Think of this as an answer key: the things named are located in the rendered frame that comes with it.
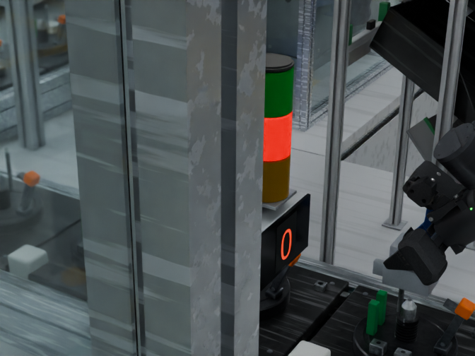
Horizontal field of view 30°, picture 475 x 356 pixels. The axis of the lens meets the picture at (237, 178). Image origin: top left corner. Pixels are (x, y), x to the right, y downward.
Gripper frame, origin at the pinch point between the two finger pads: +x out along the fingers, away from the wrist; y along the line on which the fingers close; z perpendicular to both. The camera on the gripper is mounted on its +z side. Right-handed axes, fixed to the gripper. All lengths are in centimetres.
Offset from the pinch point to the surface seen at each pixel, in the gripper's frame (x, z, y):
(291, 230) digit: 0.6, 12.0, 17.7
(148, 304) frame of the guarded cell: -48, 20, 84
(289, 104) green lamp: -10.0, 23.6, 19.0
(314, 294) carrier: 22.8, -0.8, -6.0
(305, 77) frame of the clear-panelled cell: 51, 30, -85
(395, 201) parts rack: 30, -2, -52
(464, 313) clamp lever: -1.1, -10.5, 0.9
